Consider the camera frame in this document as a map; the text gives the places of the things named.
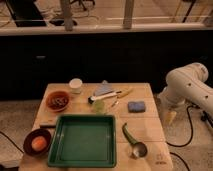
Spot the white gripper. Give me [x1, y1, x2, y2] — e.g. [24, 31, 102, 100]
[158, 94, 185, 125]

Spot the blue sponge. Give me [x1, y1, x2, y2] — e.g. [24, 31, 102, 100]
[128, 101, 146, 113]

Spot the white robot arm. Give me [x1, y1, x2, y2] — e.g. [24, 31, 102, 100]
[158, 63, 213, 125]

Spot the green plastic tray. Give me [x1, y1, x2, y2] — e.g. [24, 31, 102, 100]
[48, 115, 117, 168]

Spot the wooden table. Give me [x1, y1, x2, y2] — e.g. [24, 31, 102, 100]
[19, 83, 173, 171]

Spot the grey blue cloth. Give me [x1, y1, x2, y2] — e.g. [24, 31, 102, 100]
[93, 80, 113, 96]

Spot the light green small object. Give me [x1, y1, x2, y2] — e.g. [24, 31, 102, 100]
[92, 100, 105, 114]

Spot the white cup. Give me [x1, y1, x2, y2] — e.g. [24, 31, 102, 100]
[69, 78, 83, 94]

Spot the orange bowl with contents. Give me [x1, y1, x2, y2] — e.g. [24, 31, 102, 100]
[46, 91, 70, 112]

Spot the black marker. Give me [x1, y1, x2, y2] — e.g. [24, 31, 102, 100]
[40, 125, 56, 129]

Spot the orange fruit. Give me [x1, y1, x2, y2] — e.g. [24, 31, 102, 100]
[31, 136, 47, 151]

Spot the dark brown bowl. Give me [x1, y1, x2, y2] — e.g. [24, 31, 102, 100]
[23, 129, 51, 157]

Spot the black cable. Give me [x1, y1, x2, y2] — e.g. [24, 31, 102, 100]
[166, 105, 195, 148]

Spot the green handled metal scoop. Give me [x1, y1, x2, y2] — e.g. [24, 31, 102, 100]
[122, 123, 148, 158]

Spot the yellow handled knife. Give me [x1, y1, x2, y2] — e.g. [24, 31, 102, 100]
[111, 87, 133, 107]

